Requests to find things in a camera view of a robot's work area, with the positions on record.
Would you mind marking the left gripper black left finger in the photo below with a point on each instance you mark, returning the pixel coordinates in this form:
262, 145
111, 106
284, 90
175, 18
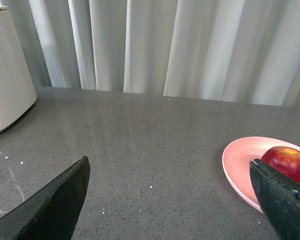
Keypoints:
53, 212

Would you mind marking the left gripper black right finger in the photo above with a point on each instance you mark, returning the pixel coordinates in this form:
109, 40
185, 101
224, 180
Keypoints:
279, 198

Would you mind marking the red apple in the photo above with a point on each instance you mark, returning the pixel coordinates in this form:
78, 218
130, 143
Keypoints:
284, 159

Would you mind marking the pink plate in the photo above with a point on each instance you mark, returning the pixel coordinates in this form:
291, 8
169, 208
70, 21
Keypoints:
236, 159

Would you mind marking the white cylindrical appliance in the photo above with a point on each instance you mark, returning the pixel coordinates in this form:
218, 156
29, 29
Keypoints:
17, 91

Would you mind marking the white curtain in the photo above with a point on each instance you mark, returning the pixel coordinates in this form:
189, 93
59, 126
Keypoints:
245, 51

